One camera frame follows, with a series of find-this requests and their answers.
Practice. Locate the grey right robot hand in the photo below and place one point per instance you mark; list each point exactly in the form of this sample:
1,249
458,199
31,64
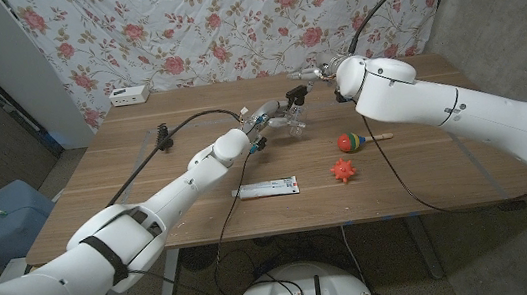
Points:
326,66

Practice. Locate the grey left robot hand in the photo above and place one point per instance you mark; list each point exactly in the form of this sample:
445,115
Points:
271,112

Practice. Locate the clear plastic dispenser bottle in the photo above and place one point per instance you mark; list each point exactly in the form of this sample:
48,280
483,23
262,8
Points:
297,127

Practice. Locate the black pump spray head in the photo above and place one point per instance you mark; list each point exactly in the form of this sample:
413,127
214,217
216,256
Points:
297,95

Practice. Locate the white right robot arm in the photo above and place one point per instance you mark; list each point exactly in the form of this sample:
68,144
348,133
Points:
414,99

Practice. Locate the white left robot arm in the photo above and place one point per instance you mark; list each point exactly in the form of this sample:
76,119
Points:
178,193

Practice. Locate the colourful striped wooden maraca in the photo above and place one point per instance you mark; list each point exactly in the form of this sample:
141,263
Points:
346,143

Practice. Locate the orange spiky stress ball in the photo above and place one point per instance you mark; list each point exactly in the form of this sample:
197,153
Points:
343,170

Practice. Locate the white toothpaste tube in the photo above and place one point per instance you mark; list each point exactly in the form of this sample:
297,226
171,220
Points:
268,187

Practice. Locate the floral backdrop cloth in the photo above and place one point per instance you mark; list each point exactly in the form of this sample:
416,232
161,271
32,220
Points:
228,21

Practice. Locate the black ridged clip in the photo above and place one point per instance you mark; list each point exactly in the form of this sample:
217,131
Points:
163,138

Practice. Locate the white power strip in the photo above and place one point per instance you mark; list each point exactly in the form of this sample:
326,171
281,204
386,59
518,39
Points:
129,95

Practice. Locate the black round floor fan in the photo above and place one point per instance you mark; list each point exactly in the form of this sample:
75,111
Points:
199,257

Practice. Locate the white table leg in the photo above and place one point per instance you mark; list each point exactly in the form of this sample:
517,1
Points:
169,280

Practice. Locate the grey table leg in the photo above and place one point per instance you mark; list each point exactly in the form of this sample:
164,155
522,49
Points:
424,248

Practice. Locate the blue plastic storage box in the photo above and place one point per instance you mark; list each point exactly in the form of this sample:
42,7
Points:
16,228

